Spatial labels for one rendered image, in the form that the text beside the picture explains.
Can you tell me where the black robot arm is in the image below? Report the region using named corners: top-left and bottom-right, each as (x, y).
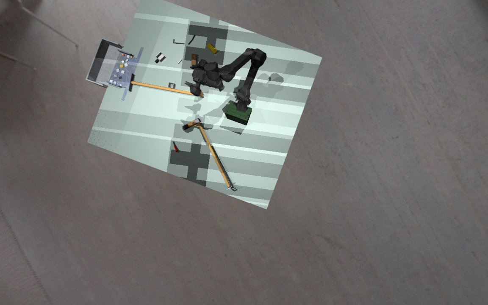
top-left (192, 48), bottom-right (267, 113)

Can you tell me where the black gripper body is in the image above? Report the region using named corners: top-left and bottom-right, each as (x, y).
top-left (190, 59), bottom-right (210, 97)

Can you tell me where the yellow box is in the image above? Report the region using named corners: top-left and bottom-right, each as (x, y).
top-left (207, 43), bottom-right (218, 54)

